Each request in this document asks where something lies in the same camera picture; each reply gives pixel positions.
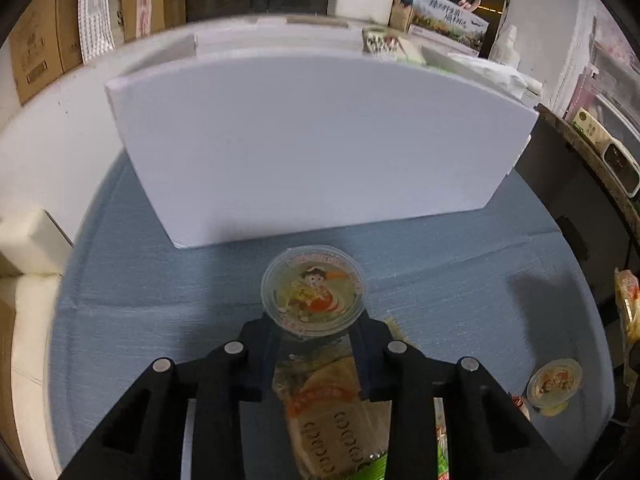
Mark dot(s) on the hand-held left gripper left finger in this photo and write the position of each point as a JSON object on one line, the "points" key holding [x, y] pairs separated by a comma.
{"points": [[260, 360]]}

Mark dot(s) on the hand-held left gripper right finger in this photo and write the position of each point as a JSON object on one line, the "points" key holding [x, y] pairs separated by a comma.
{"points": [[367, 360]]}

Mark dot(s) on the clear jelly cup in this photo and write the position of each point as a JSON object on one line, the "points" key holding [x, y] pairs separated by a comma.
{"points": [[312, 290], [552, 385]]}

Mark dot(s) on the round cracker packet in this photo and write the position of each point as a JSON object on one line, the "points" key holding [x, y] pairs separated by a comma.
{"points": [[330, 425]]}

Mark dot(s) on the green long snack packet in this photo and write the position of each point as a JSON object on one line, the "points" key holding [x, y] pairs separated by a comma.
{"points": [[372, 467]]}

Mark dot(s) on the green seaweed snack packet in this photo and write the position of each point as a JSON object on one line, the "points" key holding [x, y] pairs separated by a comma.
{"points": [[442, 452]]}

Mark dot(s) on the blue tablecloth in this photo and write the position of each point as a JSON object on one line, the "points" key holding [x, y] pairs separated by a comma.
{"points": [[150, 310]]}

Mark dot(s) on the white sofa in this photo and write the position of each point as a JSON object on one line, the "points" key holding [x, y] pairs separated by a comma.
{"points": [[30, 240]]}

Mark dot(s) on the orange snack packet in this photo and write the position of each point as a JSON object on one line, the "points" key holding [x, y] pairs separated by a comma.
{"points": [[627, 305]]}

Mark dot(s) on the brown stone counter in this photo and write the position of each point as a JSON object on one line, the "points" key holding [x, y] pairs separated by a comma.
{"points": [[580, 154]]}

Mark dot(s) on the large beige printed packet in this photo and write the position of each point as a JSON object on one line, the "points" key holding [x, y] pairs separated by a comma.
{"points": [[390, 45]]}

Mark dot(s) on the tissue pack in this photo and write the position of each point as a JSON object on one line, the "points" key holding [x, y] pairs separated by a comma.
{"points": [[500, 72]]}

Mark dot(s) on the white black device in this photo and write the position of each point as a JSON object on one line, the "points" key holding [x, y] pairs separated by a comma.
{"points": [[620, 165]]}

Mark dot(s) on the cream handheld device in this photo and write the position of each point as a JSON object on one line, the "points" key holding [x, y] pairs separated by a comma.
{"points": [[590, 127]]}

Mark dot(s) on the small brown carton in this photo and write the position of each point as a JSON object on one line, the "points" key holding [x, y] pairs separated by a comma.
{"points": [[400, 17]]}

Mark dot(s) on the landscape printed gift box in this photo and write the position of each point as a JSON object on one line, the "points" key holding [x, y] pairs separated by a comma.
{"points": [[445, 17]]}

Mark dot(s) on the clear plastic rack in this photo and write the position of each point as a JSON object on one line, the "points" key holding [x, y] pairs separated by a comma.
{"points": [[612, 95]]}

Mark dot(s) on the large cardboard box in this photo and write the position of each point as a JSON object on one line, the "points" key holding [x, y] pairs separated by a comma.
{"points": [[37, 45]]}

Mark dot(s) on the dotted paper bag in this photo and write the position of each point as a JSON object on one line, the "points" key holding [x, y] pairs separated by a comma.
{"points": [[95, 10]]}

